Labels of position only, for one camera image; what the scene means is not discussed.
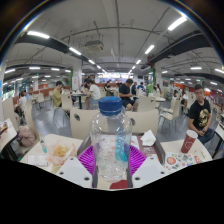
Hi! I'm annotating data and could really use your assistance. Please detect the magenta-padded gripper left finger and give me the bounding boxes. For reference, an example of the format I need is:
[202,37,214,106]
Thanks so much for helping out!
[55,145,99,189]

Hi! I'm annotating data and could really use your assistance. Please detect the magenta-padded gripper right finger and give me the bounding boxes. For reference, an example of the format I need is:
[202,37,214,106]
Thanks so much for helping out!
[126,145,168,189]

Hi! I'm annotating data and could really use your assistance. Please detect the clear blue-capped water bottle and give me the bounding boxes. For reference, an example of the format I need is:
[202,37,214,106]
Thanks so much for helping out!
[89,96,134,183]

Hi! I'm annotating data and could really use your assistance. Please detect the crumpled white napkin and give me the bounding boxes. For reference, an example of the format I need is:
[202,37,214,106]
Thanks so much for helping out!
[139,129,157,147]

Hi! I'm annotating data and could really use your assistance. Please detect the clear plastic bag with fries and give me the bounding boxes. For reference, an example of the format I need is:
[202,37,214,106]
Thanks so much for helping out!
[44,139,78,167]

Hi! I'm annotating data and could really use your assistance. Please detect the cream cafeteria chair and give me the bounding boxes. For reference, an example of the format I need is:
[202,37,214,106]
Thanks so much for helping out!
[124,109,160,137]
[23,104,41,141]
[69,107,101,141]

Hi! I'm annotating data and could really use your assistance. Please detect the colourful printed flyer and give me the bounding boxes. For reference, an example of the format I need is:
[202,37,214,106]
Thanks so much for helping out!
[163,151,198,171]

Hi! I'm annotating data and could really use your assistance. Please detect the small green-capped clear bottle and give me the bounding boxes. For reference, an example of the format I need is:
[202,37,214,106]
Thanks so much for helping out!
[39,139,48,154]

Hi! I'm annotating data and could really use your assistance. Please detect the white card with red border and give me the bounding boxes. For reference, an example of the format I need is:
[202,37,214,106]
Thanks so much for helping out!
[27,153,50,168]

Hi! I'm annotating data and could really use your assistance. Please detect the red paper cup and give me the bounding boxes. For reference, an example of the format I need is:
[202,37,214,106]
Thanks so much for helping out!
[180,129,199,154]

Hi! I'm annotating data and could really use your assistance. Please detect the far cream cafeteria chairs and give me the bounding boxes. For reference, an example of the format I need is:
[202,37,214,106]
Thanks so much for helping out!
[34,92,188,124]

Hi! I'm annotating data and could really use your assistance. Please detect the pink backpack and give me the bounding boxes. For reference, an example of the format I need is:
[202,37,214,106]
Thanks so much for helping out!
[17,124,37,148]

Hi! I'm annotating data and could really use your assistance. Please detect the person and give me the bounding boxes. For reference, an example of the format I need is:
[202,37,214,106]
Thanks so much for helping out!
[118,78,139,112]
[187,83,216,145]
[51,80,64,108]
[84,79,102,109]
[18,91,30,113]

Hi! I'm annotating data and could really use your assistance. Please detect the neighbouring cream table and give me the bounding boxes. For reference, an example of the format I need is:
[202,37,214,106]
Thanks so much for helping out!
[0,117,19,161]

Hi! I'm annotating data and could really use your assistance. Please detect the ceiling air conditioner unit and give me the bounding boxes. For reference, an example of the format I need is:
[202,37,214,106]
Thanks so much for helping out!
[84,39,105,53]

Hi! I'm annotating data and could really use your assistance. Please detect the ceiling strip lights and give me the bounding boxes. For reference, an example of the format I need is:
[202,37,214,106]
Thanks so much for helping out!
[1,16,224,88]

